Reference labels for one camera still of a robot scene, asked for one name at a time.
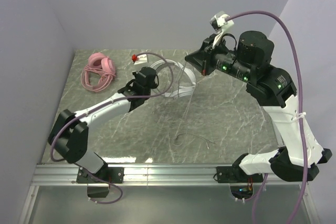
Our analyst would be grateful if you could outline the thin grey audio cable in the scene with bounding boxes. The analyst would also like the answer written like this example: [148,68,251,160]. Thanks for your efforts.
[174,58,216,147]

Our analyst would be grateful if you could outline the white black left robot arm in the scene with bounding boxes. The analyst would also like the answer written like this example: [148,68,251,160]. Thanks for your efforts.
[48,67,158,181]

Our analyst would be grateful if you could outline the aluminium right side rail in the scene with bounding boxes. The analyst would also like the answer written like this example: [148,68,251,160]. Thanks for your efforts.
[251,50,289,154]

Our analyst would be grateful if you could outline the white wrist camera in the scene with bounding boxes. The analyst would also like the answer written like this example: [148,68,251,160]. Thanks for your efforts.
[209,11,234,49]
[131,54,149,66]

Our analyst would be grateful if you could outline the white headphones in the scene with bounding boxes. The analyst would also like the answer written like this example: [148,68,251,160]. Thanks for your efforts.
[151,59,196,99]

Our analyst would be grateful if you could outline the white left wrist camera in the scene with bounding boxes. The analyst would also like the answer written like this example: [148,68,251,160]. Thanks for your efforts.
[131,54,149,66]

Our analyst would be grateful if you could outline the pink headphones with cable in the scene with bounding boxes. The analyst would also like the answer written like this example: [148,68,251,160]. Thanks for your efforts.
[81,52,116,92]

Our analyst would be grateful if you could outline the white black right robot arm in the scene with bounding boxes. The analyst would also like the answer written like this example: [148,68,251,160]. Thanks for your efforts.
[185,30,332,183]

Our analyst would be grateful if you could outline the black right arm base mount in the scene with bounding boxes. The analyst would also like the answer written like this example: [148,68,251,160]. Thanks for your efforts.
[213,166,264,202]

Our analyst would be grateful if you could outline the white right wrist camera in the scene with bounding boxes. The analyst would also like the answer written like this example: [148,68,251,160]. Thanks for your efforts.
[209,11,234,49]

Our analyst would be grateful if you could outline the aluminium front rail frame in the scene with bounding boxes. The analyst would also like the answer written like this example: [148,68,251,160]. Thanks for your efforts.
[18,163,308,224]

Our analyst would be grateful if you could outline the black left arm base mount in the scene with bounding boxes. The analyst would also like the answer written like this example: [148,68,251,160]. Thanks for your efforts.
[76,165,124,199]

